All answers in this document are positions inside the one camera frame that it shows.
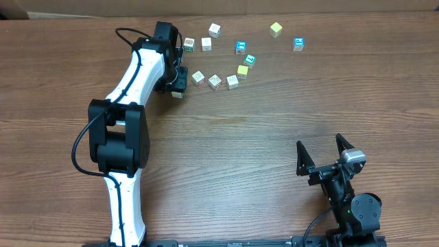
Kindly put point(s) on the green red wooden block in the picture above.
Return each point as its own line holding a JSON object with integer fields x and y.
{"x": 188, "y": 44}

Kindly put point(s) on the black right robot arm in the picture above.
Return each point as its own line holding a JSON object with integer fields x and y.
{"x": 357, "y": 216}

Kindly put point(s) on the plain white wooden block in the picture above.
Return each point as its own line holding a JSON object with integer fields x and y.
{"x": 206, "y": 44}

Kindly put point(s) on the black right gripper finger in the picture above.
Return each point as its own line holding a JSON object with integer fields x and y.
{"x": 304, "y": 162}
{"x": 344, "y": 147}

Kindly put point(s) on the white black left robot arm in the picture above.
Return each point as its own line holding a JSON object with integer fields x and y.
{"x": 119, "y": 141}

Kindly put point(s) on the green top wooden block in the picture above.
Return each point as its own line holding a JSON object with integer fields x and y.
{"x": 249, "y": 61}

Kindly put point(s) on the yellow top wooden block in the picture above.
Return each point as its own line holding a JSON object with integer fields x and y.
{"x": 242, "y": 71}

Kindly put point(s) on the far yellow wooden block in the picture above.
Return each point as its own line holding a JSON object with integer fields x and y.
{"x": 275, "y": 29}

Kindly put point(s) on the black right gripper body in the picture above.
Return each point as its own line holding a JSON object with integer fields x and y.
{"x": 324, "y": 170}

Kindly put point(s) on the blue wooden block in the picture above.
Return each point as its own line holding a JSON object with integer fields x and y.
{"x": 240, "y": 47}
{"x": 298, "y": 44}

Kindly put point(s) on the red elephant wooden block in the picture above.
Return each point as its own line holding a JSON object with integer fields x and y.
{"x": 215, "y": 82}

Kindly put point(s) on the cardboard backdrop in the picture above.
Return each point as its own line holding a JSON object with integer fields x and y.
{"x": 26, "y": 9}

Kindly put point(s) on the white pretzel wooden block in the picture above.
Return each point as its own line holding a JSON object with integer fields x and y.
{"x": 232, "y": 82}

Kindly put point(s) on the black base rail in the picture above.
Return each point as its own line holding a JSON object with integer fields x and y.
{"x": 236, "y": 243}

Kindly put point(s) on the blue top wooden block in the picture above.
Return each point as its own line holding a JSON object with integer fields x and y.
{"x": 240, "y": 47}

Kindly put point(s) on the yellow letter wooden block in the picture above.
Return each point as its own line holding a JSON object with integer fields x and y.
{"x": 177, "y": 94}

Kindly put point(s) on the red edged bee block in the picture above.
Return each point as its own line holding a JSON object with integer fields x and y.
{"x": 198, "y": 78}

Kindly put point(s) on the far blue wooden block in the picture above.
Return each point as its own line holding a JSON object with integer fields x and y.
{"x": 298, "y": 44}

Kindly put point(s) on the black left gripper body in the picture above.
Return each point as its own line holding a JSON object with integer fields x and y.
{"x": 179, "y": 81}

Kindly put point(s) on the white block dark edge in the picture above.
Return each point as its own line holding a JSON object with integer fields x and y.
{"x": 215, "y": 30}

